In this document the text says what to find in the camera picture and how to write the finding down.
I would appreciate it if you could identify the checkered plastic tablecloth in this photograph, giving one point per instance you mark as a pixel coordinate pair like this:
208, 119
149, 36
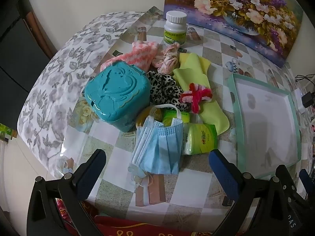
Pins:
209, 49

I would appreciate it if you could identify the leopard print scrunchie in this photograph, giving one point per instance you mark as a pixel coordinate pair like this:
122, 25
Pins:
162, 86

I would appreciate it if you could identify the pink floral fabric piece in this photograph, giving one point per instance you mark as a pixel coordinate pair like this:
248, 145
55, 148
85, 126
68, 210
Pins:
167, 59

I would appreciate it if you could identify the bundle of blue face masks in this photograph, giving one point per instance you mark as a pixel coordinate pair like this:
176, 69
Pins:
165, 150

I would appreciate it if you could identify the red gold printed cloth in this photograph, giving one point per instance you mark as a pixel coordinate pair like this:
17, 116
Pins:
147, 228

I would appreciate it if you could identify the green tissue pack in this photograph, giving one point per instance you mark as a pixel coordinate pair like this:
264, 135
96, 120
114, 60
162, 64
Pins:
172, 115
201, 137

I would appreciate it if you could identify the teal-edged white tray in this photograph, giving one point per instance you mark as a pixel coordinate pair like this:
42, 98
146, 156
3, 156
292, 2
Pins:
265, 118

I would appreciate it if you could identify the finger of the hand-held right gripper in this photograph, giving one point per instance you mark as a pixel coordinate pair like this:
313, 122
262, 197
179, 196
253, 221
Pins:
307, 182

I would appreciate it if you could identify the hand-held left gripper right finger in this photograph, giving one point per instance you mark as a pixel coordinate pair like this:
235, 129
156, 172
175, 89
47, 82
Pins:
227, 174

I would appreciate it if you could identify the flower painting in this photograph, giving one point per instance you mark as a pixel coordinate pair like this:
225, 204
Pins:
233, 9

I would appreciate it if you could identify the white power strip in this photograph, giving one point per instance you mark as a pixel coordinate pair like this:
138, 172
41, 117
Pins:
298, 94

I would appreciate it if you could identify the yellow-green cloth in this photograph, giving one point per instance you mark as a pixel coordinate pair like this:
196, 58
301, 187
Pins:
194, 71

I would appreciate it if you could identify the dark cabinet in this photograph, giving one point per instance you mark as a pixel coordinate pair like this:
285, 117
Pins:
19, 54

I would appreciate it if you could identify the red pink yarn pompom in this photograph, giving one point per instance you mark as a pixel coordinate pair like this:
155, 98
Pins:
194, 97

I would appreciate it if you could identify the white bottle green label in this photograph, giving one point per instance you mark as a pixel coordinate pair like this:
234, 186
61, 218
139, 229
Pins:
175, 29

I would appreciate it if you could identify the pink white knitted cloth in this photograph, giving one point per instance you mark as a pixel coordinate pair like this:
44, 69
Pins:
140, 54

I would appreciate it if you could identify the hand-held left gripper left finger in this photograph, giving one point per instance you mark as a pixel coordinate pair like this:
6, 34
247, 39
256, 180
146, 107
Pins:
91, 174

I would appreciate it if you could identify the teal plastic box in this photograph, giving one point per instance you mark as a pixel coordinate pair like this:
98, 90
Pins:
115, 95

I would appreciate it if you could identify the black power adapter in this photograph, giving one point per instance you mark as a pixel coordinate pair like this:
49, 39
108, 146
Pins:
308, 99

